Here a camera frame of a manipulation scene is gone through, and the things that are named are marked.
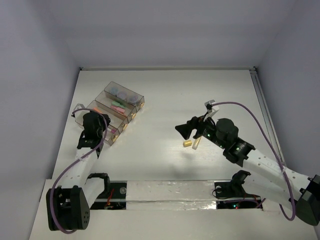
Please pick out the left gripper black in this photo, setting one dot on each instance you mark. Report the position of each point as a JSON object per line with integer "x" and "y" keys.
{"x": 99, "y": 119}

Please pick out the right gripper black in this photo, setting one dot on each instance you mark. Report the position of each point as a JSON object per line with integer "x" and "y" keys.
{"x": 185, "y": 129}

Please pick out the yellow cap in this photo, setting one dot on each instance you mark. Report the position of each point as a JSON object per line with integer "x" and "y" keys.
{"x": 187, "y": 143}

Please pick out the yellow highlighter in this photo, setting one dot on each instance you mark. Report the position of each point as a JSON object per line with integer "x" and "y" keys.
{"x": 196, "y": 143}

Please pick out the white pen magenta cap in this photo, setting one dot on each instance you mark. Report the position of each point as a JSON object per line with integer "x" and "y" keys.
{"x": 111, "y": 130}

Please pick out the pink highlighter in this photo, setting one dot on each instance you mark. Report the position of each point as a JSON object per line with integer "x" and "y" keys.
{"x": 115, "y": 107}

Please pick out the green highlighter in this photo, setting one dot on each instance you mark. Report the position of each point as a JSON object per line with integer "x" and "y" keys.
{"x": 117, "y": 104}

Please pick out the blue glitter jar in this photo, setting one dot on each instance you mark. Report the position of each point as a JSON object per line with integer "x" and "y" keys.
{"x": 114, "y": 90}

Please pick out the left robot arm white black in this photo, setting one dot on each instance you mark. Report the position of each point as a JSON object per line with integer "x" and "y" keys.
{"x": 69, "y": 200}

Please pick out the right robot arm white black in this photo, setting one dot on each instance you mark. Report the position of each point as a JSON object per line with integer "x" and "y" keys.
{"x": 281, "y": 185}

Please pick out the clear drawer organizer top compartment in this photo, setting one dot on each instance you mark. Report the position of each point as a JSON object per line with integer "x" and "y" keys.
{"x": 129, "y": 92}

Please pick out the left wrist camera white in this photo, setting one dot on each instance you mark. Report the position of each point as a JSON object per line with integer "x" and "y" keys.
{"x": 78, "y": 111}

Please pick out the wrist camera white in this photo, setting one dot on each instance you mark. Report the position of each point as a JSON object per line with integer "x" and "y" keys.
{"x": 78, "y": 111}
{"x": 211, "y": 108}

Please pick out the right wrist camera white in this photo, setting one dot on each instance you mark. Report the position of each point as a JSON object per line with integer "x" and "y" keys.
{"x": 211, "y": 108}

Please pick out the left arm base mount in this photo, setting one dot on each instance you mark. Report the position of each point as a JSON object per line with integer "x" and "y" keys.
{"x": 114, "y": 200}

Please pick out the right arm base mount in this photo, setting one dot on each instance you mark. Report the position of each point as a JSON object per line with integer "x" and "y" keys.
{"x": 231, "y": 194}

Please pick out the aluminium rail right edge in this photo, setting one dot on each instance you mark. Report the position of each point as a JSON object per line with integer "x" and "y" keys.
{"x": 271, "y": 132}

